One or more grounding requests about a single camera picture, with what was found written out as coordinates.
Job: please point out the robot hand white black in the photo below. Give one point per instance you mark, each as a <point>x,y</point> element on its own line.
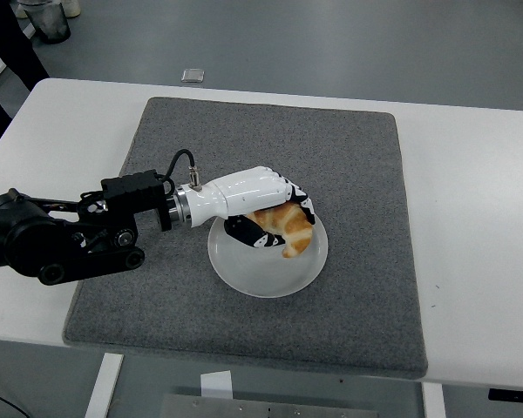
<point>244,191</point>

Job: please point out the croissant bread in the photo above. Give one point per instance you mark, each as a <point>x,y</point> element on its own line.
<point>296,231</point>

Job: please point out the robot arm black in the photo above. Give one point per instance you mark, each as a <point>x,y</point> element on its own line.
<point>26,235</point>

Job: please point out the round pale grey plate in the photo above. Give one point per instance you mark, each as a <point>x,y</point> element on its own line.
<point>261,274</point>

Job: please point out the small silver floor plate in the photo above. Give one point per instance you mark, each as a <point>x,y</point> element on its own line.
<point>193,75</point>

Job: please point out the grey metal plate with screws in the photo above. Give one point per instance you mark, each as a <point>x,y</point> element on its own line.
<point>244,409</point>

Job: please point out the grey felt mat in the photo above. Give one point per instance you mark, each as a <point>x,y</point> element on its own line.
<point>287,143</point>

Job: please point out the white table leg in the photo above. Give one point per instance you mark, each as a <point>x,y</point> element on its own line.
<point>104,383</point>
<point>433,400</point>

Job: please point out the white shoe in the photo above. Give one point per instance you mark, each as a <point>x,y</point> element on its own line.
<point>22,8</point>
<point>72,8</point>

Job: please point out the dark waste bin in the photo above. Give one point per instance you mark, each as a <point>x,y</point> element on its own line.
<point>50,24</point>

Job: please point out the person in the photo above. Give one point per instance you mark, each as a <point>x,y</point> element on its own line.
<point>8,35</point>

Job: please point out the black table control panel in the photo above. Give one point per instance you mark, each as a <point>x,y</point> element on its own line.
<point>514,394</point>

